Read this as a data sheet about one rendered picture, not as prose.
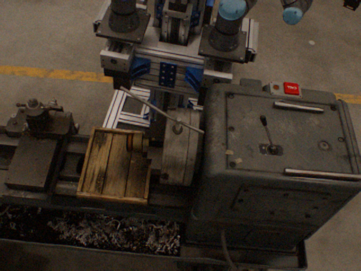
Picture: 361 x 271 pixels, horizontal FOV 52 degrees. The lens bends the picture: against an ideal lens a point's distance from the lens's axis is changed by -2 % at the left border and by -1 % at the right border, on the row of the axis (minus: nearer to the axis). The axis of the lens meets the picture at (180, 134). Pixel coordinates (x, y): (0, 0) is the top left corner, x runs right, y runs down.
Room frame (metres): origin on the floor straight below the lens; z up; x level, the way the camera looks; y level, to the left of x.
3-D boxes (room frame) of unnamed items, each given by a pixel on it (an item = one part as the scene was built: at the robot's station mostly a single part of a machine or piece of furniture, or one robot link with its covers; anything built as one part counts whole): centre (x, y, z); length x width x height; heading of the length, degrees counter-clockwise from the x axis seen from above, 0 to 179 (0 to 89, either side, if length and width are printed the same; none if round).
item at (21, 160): (0.83, 0.61, 0.95); 0.43 x 0.17 x 0.05; 4
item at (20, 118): (0.81, 0.65, 0.90); 0.47 x 0.30 x 0.06; 4
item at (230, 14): (1.46, -0.13, 1.33); 0.13 x 0.12 x 0.14; 157
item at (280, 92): (1.11, -0.40, 1.23); 0.13 x 0.08 x 0.05; 94
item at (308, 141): (0.91, -0.39, 1.06); 0.59 x 0.48 x 0.39; 94
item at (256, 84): (1.10, -0.25, 1.24); 0.09 x 0.08 x 0.03; 94
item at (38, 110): (0.89, 0.61, 1.13); 0.08 x 0.08 x 0.03
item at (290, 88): (1.12, -0.42, 1.26); 0.06 x 0.06 x 0.02; 4
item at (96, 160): (0.84, 0.25, 0.89); 0.36 x 0.30 x 0.04; 4
